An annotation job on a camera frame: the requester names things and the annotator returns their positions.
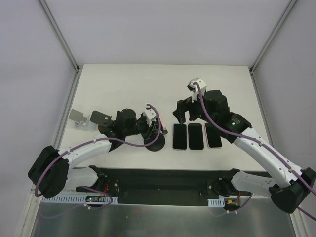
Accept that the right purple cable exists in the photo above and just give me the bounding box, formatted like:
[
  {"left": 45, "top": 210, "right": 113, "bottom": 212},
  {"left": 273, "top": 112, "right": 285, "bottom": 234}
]
[{"left": 195, "top": 82, "right": 316, "bottom": 220}]

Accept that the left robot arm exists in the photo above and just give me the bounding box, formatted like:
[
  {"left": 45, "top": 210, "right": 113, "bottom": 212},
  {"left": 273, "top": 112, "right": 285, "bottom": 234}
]
[{"left": 28, "top": 104, "right": 167, "bottom": 198}]

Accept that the left side aluminium rail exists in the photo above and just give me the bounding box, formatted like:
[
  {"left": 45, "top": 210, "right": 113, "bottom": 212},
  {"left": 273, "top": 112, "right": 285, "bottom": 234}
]
[{"left": 51, "top": 67, "right": 82, "bottom": 148}]

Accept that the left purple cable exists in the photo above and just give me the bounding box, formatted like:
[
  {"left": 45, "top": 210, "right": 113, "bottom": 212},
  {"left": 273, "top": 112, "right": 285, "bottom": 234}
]
[{"left": 34, "top": 104, "right": 162, "bottom": 219}]

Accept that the left aluminium frame post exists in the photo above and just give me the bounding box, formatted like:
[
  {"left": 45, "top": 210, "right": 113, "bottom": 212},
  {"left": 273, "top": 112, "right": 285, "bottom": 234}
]
[{"left": 37, "top": 0, "right": 80, "bottom": 73}]

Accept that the aluminium frame post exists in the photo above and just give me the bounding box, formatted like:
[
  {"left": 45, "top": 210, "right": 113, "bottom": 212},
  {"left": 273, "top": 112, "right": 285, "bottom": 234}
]
[
  {"left": 37, "top": 0, "right": 80, "bottom": 73},
  {"left": 249, "top": 0, "right": 299, "bottom": 75}
]

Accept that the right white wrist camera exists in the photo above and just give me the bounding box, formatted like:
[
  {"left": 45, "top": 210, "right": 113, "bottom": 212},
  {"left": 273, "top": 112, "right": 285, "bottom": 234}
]
[{"left": 187, "top": 78, "right": 207, "bottom": 102}]

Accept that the pink phone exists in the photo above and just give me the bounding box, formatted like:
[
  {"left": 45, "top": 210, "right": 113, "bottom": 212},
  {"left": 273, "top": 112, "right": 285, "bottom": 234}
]
[
  {"left": 159, "top": 113, "right": 168, "bottom": 135},
  {"left": 205, "top": 123, "right": 222, "bottom": 149}
]

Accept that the black phone white case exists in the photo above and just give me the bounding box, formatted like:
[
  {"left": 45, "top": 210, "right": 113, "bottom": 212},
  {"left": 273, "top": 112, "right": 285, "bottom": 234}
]
[{"left": 172, "top": 124, "right": 187, "bottom": 151}]

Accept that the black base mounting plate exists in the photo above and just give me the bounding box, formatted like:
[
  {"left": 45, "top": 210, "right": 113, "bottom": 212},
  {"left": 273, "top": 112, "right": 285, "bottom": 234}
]
[{"left": 74, "top": 165, "right": 272, "bottom": 206}]

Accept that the right white cable duct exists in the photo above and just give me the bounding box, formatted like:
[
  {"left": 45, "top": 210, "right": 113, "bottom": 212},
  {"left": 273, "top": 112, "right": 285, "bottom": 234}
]
[{"left": 207, "top": 197, "right": 225, "bottom": 208}]

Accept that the left white cable duct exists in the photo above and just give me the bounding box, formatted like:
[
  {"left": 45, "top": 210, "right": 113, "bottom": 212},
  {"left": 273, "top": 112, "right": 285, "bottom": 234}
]
[{"left": 41, "top": 194, "right": 119, "bottom": 205}]

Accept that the purple cable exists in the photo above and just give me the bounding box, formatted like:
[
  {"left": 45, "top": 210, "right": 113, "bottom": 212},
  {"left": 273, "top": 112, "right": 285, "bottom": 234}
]
[
  {"left": 195, "top": 82, "right": 316, "bottom": 220},
  {"left": 34, "top": 104, "right": 162, "bottom": 219}
]

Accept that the round brown base stand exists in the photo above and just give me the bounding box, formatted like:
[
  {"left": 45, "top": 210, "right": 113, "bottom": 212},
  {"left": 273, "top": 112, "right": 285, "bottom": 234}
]
[{"left": 90, "top": 111, "right": 114, "bottom": 134}]

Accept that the white cable duct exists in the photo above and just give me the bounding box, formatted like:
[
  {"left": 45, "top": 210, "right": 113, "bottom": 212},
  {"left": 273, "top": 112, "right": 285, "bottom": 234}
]
[
  {"left": 41, "top": 194, "right": 119, "bottom": 205},
  {"left": 207, "top": 197, "right": 225, "bottom": 208}
]

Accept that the white phone stand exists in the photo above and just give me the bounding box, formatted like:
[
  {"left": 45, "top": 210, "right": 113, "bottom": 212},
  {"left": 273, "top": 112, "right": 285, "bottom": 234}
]
[{"left": 68, "top": 109, "right": 96, "bottom": 132}]

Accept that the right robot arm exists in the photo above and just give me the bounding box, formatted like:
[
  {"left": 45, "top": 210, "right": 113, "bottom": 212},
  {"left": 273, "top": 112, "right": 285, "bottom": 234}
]
[{"left": 173, "top": 90, "right": 316, "bottom": 214}]

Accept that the black round clamp stand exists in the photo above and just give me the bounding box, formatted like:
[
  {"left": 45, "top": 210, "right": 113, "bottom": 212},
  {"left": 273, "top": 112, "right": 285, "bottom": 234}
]
[{"left": 143, "top": 132, "right": 165, "bottom": 152}]

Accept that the right aluminium frame post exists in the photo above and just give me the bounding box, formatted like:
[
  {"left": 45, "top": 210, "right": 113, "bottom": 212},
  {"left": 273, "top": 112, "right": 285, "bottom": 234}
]
[{"left": 249, "top": 0, "right": 299, "bottom": 75}]

